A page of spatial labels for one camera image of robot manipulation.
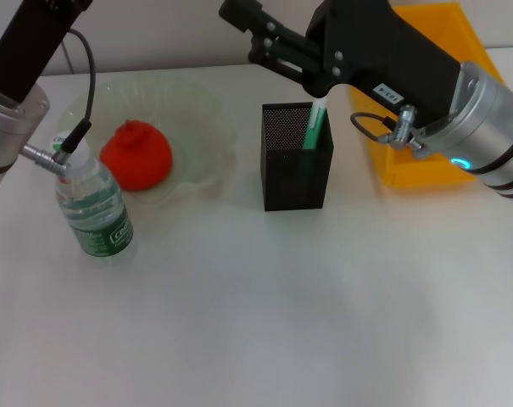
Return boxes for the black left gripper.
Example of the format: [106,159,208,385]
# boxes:
[0,0,95,105]

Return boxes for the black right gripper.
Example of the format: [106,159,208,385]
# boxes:
[219,0,464,126]

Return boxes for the green pen white tip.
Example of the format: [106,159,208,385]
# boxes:
[289,96,328,200]

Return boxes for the red-orange fruit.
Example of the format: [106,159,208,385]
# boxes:
[99,120,174,192]

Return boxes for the clear water bottle green label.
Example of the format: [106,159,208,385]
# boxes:
[52,133,137,268]

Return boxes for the black mesh pen holder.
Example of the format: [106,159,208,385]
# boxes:
[258,100,336,212]

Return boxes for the yellow plastic bin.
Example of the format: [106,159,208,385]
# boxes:
[349,2,506,188]

